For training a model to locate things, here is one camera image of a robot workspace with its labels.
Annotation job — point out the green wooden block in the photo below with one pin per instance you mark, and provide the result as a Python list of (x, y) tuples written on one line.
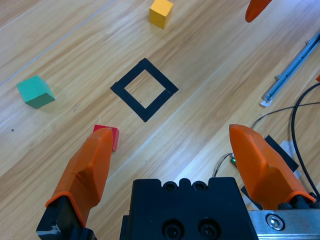
[(35, 91)]

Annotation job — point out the red wooden block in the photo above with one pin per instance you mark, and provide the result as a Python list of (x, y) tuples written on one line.
[(115, 140)]

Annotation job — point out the white tape strip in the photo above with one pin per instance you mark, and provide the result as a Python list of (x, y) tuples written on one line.
[(301, 177)]

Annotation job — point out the aluminium rail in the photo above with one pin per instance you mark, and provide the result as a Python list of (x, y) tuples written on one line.
[(291, 70)]

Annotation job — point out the small board with green light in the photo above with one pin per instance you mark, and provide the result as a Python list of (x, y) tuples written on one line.
[(233, 160)]

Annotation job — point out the black tape rectangle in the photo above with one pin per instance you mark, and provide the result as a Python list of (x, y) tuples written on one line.
[(131, 75)]

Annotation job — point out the yellow wooden block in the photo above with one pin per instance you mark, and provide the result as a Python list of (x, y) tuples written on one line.
[(160, 15)]

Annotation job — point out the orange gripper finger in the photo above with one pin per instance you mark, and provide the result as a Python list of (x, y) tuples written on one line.
[(256, 8), (318, 78), (85, 175), (262, 170)]

